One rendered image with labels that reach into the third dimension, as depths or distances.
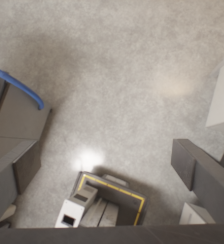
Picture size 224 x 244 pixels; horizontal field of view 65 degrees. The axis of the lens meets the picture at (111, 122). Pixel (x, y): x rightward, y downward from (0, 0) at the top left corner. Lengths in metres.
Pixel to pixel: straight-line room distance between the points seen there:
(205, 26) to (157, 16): 0.47
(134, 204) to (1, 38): 2.11
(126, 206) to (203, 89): 1.20
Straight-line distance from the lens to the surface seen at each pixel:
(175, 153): 0.16
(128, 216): 1.41
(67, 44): 2.01
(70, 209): 1.01
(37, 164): 0.17
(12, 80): 1.13
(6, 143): 1.36
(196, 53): 1.92
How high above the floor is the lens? 1.61
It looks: 80 degrees down
